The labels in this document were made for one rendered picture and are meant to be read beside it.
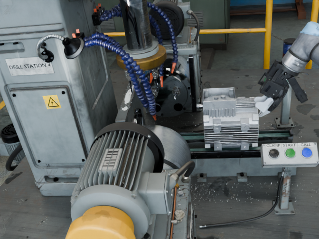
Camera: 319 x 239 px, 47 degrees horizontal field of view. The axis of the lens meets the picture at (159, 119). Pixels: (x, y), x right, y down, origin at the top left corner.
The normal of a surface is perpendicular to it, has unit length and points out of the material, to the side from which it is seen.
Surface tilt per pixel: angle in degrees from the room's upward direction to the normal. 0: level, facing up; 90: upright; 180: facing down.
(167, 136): 28
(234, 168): 90
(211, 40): 90
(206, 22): 90
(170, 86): 90
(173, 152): 39
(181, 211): 0
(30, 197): 0
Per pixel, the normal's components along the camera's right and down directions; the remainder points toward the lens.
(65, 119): -0.11, 0.55
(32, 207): -0.11, -0.84
